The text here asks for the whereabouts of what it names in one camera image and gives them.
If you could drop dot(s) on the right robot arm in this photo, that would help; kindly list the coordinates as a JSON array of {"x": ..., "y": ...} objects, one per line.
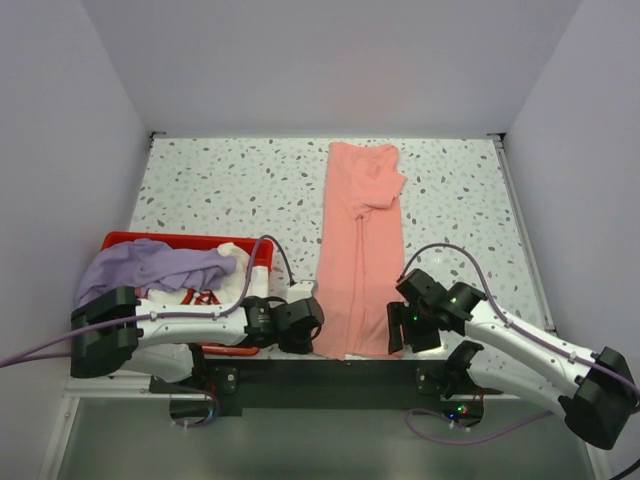
[{"x": 592, "y": 392}]

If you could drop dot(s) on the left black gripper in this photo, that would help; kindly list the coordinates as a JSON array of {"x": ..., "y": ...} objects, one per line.
[{"x": 304, "y": 346}]

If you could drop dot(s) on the pink t shirt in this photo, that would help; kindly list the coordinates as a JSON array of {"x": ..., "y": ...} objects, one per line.
[{"x": 362, "y": 250}]

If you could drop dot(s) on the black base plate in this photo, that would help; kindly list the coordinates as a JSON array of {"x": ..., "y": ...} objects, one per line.
[{"x": 252, "y": 383}]

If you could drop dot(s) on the white red printed t shirt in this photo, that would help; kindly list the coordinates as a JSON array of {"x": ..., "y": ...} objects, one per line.
[{"x": 230, "y": 288}]

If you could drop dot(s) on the aluminium frame rail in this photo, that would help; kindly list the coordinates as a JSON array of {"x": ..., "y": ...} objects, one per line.
[{"x": 297, "y": 418}]

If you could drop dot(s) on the red plastic bin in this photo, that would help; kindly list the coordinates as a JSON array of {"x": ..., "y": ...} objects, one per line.
[{"x": 263, "y": 250}]

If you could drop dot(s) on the lavender t shirt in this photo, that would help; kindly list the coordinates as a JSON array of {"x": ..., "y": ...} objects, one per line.
[{"x": 146, "y": 264}]

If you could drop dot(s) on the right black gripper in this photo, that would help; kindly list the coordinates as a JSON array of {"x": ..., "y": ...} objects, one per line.
[{"x": 395, "y": 311}]

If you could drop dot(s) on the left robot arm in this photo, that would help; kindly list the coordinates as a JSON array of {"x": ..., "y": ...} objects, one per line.
[{"x": 120, "y": 331}]

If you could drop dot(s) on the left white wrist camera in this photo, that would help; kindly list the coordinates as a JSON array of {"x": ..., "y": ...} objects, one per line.
[{"x": 302, "y": 289}]

